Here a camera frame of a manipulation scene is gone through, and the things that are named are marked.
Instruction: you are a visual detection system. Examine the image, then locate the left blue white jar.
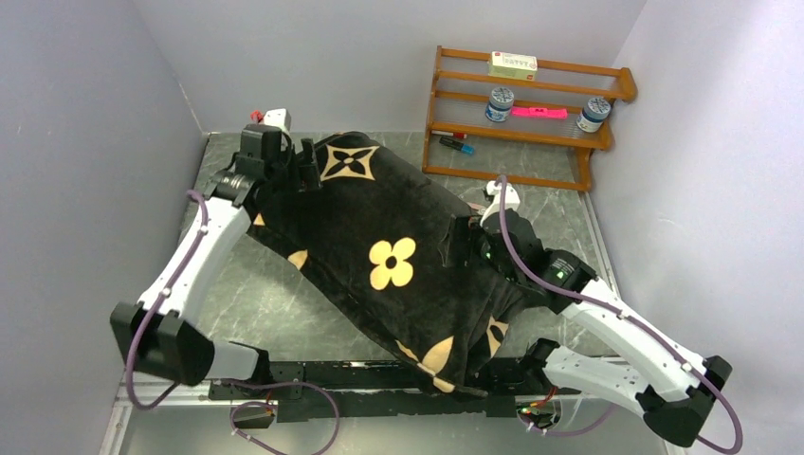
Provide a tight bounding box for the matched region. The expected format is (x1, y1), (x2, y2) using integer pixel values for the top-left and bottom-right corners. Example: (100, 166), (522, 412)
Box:
(484, 87), (515, 122)

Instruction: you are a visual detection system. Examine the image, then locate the white green box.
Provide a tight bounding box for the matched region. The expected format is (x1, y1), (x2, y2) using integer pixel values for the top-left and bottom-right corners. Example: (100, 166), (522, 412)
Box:
(487, 51), (539, 82)

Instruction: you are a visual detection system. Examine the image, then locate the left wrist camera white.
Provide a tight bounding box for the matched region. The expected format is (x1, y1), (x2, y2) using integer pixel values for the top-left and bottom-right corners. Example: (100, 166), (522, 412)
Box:
(260, 108), (292, 134)

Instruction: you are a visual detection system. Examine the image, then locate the wooden shelf rack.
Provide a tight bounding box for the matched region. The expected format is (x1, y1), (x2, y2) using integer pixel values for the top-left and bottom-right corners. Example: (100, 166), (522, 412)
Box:
(421, 45), (638, 191)

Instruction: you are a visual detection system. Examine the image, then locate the red white marker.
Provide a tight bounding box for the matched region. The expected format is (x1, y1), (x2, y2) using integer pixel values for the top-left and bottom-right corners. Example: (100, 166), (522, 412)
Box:
(430, 130), (467, 140)

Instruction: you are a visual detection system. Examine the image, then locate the black pillowcase with beige flowers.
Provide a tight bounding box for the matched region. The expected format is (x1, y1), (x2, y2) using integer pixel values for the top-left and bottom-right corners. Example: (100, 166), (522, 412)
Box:
(249, 132), (525, 401)

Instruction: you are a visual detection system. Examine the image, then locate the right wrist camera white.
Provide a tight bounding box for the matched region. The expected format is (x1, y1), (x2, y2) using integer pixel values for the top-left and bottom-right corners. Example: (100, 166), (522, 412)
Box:
(480, 181), (521, 228)

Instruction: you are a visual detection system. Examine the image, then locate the blue white jar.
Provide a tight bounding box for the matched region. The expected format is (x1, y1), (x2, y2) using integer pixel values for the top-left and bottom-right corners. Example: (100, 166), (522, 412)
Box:
(484, 87), (515, 122)
(576, 97), (612, 134)

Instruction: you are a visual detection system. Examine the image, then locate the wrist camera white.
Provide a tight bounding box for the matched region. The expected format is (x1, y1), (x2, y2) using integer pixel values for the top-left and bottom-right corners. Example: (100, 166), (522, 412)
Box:
(260, 108), (292, 134)
(480, 181), (521, 228)

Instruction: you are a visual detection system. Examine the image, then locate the pink highlighter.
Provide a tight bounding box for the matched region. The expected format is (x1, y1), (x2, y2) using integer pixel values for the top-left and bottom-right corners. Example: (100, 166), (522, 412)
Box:
(510, 107), (568, 119)

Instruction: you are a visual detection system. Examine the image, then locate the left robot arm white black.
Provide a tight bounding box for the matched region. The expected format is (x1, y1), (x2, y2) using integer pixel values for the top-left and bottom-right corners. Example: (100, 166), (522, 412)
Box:
(110, 124), (321, 398)

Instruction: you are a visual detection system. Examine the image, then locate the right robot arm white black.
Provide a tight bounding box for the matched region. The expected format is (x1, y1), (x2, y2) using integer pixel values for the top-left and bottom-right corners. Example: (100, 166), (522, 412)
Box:
(441, 209), (733, 447)

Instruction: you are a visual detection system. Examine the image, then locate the black blue marker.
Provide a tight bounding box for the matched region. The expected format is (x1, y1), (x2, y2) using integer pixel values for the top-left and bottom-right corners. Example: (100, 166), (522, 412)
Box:
(439, 136), (475, 155)

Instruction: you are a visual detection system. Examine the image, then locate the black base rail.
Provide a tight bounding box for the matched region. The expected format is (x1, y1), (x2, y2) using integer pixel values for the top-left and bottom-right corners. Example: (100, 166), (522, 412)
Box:
(207, 357), (550, 423)

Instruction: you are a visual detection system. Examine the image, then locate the right blue white jar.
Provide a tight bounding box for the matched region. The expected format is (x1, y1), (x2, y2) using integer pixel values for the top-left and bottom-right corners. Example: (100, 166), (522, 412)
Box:
(576, 97), (612, 134)

